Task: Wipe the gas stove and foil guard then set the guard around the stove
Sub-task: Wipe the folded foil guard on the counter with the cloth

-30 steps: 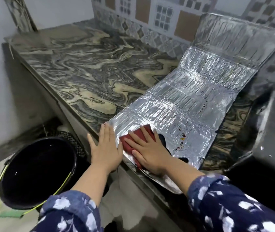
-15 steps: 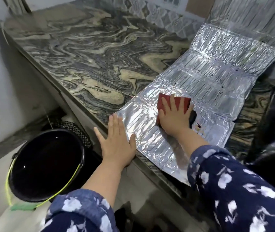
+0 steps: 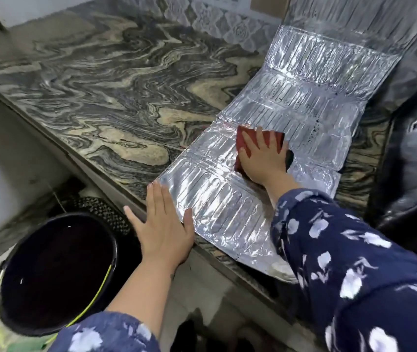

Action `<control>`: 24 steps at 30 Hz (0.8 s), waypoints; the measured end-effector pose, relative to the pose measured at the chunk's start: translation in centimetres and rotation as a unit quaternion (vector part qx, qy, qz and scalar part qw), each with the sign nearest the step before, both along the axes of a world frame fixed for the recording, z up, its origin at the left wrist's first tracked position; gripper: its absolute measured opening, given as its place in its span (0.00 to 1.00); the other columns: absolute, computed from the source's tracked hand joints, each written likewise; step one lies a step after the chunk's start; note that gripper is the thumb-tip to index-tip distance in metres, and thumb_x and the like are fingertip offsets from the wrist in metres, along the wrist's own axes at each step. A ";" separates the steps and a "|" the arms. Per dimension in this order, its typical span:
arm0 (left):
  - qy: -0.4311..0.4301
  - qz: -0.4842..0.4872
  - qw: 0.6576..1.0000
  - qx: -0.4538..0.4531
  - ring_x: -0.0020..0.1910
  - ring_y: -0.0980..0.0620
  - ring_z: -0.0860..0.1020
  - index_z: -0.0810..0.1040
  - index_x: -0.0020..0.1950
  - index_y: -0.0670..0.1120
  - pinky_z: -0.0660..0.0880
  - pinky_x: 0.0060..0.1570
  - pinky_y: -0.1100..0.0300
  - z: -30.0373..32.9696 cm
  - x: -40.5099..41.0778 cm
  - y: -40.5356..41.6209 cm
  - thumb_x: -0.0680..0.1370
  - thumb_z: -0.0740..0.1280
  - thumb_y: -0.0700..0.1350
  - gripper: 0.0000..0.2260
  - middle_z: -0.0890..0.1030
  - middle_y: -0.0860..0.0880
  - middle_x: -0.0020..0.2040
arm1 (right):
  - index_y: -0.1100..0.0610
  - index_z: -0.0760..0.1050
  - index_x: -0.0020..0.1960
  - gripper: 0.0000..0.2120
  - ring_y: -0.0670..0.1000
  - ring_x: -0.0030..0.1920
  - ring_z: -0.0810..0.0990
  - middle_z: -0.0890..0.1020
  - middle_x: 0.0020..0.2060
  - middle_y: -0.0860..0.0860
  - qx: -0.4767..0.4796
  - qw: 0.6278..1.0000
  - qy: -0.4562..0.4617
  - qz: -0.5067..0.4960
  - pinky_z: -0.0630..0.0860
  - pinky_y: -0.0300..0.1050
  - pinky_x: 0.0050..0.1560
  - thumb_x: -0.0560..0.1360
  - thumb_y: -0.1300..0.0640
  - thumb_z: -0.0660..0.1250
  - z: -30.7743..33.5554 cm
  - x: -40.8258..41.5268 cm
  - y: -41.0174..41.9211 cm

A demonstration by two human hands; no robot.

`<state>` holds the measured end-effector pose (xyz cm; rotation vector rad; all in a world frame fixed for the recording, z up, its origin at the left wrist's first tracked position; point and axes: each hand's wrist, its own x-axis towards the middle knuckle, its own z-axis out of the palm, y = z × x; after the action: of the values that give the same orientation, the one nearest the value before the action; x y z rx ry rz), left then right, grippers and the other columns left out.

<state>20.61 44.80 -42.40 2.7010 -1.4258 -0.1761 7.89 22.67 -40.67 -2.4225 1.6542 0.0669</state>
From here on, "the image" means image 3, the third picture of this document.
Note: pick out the grey and black gas stove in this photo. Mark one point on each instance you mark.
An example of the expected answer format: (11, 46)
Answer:
(410, 150)

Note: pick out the person's left hand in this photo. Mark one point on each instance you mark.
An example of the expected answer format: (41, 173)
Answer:
(160, 234)

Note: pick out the person's left forearm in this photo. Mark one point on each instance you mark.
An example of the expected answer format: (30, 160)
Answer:
(138, 304)

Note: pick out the silver ribbed foil sheet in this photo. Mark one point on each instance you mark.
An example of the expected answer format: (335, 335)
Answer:
(296, 98)

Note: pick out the black and white woven basket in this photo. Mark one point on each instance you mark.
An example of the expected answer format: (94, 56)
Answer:
(102, 210)

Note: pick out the person's left little finger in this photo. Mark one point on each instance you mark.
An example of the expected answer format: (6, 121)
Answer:
(134, 219)

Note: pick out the person's right thumb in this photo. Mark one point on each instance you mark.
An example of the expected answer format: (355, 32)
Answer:
(245, 155)

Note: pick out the person's right forearm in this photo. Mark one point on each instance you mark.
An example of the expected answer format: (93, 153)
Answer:
(351, 271)

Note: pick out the person's left thumb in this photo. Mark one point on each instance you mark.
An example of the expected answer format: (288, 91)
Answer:
(189, 234)

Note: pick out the person's right hand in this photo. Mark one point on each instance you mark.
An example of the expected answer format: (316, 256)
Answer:
(265, 163)

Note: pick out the red cleaning cloth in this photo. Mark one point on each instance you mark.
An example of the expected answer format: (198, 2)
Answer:
(249, 137)

